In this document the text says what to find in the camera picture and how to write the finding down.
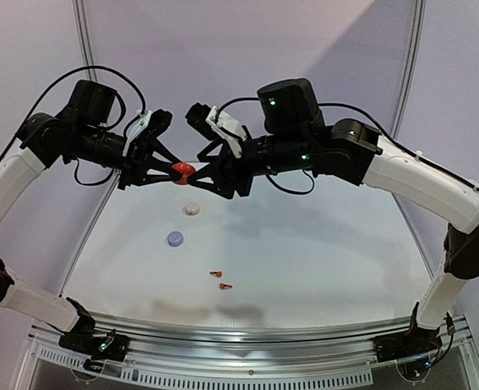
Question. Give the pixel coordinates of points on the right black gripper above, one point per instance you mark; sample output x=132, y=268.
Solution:
x=234, y=170

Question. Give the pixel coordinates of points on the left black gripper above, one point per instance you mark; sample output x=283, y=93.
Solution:
x=131, y=164

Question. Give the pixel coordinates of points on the red charging case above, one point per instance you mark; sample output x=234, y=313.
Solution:
x=185, y=170

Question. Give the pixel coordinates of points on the purple charging case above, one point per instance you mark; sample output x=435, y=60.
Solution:
x=175, y=239

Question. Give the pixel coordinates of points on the red earbud front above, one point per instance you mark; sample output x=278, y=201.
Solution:
x=225, y=287

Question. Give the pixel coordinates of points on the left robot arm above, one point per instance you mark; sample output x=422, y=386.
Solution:
x=79, y=131

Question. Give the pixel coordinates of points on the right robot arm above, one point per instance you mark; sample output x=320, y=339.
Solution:
x=358, y=152

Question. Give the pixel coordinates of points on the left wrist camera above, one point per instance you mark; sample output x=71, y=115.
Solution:
x=148, y=126

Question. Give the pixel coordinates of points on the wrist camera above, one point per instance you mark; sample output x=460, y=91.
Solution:
x=148, y=126
x=217, y=126

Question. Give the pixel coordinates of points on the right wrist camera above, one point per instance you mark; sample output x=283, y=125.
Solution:
x=217, y=126

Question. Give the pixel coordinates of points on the left aluminium corner post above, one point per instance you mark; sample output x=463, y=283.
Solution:
x=80, y=11

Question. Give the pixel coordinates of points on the aluminium corner post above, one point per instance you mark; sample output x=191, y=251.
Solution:
x=80, y=11
x=414, y=42

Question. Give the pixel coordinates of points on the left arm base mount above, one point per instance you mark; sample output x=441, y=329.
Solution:
x=109, y=345

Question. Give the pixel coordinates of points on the aluminium front rail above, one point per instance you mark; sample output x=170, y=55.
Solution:
x=164, y=356

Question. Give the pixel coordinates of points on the right aluminium corner post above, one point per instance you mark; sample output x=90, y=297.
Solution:
x=414, y=42

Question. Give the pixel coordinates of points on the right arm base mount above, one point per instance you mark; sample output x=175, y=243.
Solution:
x=405, y=344

